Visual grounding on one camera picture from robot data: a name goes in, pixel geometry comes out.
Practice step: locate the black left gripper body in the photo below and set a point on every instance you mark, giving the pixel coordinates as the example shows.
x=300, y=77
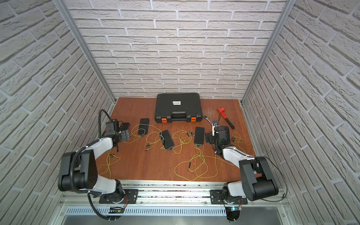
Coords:
x=124, y=135

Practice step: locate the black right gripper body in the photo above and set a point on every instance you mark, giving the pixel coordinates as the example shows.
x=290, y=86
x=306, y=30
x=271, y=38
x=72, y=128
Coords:
x=209, y=136

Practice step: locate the purple-edged smartphone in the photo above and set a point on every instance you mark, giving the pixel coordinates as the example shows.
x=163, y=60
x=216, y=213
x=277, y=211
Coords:
x=124, y=126

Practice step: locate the grey-edged large smartphone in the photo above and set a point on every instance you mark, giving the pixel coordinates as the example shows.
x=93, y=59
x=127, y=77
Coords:
x=199, y=136

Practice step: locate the black smartphone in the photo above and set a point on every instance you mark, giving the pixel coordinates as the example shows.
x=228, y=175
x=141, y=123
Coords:
x=143, y=126

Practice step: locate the blue-edged smartphone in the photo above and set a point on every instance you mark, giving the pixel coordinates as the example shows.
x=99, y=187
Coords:
x=167, y=140

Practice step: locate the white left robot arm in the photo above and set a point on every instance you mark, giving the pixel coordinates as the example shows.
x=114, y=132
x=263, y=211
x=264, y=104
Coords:
x=78, y=171

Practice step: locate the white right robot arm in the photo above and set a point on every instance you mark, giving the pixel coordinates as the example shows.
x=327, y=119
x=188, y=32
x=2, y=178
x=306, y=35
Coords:
x=257, y=180

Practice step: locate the grey metal wrench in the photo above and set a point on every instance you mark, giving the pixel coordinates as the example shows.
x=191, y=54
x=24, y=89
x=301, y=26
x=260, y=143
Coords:
x=211, y=122

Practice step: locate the red and black tool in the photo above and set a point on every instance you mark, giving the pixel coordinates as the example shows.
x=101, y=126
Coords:
x=222, y=113

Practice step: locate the black plastic tool case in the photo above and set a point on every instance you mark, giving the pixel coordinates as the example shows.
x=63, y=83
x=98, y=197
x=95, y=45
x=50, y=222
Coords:
x=177, y=107

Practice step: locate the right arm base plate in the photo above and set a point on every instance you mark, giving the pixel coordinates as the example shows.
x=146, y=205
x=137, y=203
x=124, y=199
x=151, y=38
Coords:
x=219, y=197

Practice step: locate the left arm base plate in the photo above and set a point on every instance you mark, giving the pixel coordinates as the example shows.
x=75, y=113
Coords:
x=126, y=196

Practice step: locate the aluminium rail frame front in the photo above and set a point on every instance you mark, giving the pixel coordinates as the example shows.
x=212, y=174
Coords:
x=168, y=193

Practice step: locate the aluminium corner post left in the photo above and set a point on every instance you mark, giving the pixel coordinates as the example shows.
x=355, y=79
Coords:
x=65, y=12

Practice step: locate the aluminium corner post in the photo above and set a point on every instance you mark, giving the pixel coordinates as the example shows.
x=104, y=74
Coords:
x=269, y=46
x=65, y=12

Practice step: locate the aluminium corner post right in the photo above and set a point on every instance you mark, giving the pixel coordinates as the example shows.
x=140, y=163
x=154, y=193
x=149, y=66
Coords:
x=269, y=46

